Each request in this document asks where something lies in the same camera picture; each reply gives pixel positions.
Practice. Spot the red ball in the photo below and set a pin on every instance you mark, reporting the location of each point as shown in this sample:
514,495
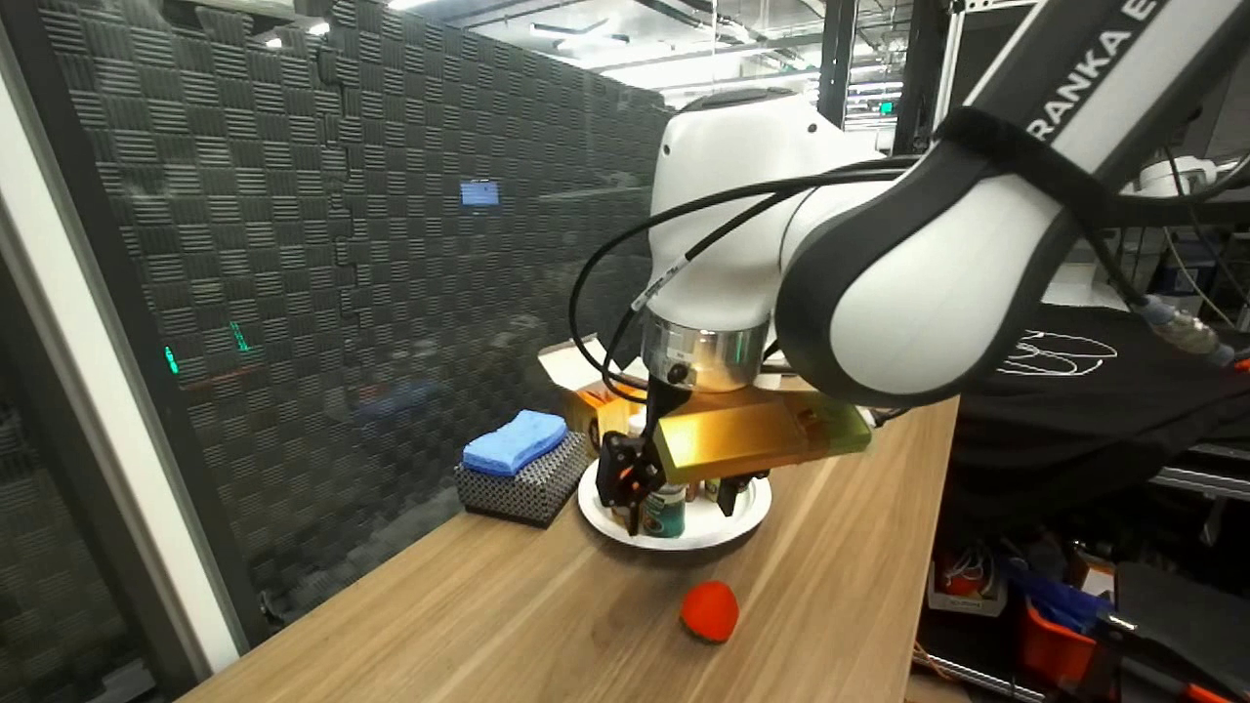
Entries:
712,611

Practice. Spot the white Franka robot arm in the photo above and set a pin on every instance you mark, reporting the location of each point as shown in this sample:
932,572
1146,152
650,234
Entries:
937,247

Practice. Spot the white round plate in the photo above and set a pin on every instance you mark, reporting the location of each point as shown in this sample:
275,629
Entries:
709,523

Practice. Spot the gray foam block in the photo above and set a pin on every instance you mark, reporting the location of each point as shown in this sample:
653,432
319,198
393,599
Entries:
530,495

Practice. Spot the blue sponge cloth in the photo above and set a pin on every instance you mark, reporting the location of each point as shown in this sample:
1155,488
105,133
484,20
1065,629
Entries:
514,441

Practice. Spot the red bin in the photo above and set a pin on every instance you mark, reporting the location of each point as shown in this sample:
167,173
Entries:
1056,644

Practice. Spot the black cloth covered table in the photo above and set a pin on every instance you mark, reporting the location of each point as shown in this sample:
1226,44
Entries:
1105,415

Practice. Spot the tan wrist camera box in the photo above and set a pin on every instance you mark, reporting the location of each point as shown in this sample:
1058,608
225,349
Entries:
756,436

